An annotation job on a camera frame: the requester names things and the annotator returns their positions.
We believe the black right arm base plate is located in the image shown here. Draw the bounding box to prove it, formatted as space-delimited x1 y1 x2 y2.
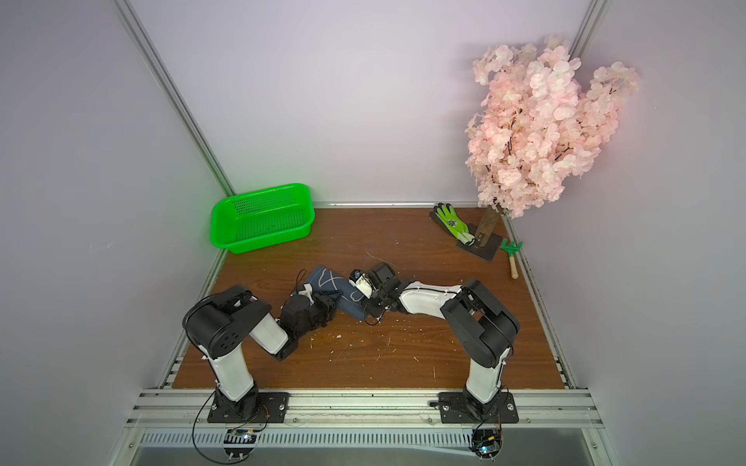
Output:
432 391 520 424

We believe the left circuit board under rail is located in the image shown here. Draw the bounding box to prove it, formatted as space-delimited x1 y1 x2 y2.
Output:
223 428 258 463

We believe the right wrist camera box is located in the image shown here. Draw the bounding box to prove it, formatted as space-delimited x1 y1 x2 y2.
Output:
350 262 402 299

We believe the pink artificial blossom tree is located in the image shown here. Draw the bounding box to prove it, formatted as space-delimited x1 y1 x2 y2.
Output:
465 36 639 219

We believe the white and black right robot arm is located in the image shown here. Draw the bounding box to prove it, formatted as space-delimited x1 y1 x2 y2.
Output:
354 276 520 406

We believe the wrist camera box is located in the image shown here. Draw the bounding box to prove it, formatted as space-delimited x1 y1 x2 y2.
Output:
279 295 314 340
350 262 402 299

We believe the right circuit board under rail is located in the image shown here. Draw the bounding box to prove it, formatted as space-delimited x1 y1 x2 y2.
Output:
469 429 503 460

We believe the green plastic basket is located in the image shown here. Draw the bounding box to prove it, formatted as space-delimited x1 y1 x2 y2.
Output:
210 184 315 254

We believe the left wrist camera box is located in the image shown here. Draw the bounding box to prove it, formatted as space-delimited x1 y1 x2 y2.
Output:
279 295 314 340

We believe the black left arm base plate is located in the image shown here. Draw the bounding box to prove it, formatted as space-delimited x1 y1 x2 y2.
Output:
207 390 289 423

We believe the circuit board under rail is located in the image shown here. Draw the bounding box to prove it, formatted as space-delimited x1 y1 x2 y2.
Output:
469 429 503 460
223 428 258 463

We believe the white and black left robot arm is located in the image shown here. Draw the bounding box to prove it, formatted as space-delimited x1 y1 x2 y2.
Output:
183 285 342 423

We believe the aluminium front rail frame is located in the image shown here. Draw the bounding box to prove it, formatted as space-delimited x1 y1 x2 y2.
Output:
108 388 619 465

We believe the blue printed pillowcase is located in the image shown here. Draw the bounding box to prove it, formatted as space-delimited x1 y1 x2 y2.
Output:
307 266 367 322

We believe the green and black work glove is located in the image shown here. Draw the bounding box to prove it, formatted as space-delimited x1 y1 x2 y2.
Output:
431 203 475 246

